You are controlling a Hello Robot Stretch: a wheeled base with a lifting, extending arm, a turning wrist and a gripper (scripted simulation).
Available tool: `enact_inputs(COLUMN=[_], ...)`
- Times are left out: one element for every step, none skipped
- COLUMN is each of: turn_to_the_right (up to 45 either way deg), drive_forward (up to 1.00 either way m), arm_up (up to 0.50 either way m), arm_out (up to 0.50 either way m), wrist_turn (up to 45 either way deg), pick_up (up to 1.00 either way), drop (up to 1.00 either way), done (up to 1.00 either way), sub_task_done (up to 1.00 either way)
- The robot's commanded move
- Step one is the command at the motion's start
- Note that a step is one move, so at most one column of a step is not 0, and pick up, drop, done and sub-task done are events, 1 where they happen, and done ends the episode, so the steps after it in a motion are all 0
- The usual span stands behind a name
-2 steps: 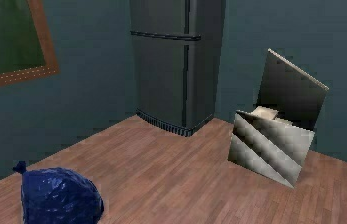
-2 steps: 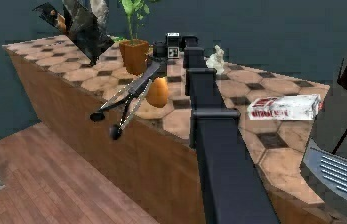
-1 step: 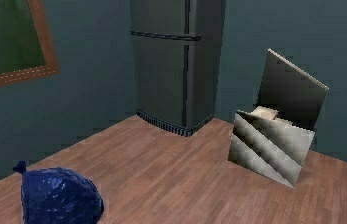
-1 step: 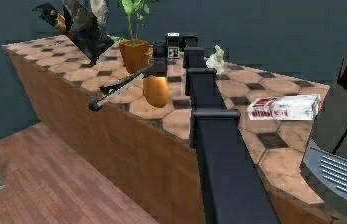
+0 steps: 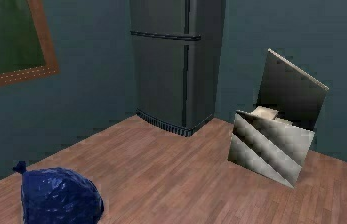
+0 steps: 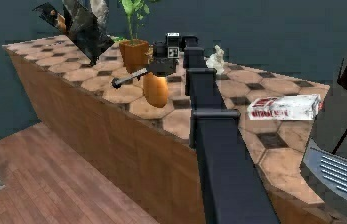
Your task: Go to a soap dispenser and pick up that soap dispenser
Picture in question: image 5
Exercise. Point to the blue tied garbage bag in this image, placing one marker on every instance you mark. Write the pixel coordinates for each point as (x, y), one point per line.
(59, 196)

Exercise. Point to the brown framed green picture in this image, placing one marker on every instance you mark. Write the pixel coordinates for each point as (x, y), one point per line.
(11, 36)

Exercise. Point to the dark grey fridge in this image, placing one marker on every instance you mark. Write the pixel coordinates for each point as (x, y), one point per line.
(161, 76)

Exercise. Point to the grey open lidded bin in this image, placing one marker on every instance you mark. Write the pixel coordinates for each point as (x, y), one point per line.
(281, 133)

